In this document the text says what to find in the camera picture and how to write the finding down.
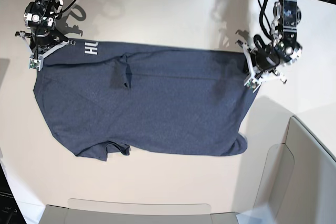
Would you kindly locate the grey bin right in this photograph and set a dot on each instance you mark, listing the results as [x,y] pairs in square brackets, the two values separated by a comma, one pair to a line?
[298,181]

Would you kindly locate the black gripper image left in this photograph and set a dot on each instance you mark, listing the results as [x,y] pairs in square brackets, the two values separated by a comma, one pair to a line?
[40,44]

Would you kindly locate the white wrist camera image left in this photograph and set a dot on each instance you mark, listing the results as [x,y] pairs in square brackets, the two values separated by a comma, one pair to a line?
[36,64]

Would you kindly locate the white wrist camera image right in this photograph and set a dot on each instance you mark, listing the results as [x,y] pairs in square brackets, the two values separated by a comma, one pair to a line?
[252,84]

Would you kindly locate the dark blue t-shirt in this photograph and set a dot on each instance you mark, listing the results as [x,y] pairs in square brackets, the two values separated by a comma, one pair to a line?
[105,97]

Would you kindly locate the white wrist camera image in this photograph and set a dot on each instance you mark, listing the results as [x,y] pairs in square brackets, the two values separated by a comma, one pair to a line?
[36,64]
[252,84]

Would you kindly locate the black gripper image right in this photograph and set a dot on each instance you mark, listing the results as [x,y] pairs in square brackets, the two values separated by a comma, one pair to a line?
[260,66]

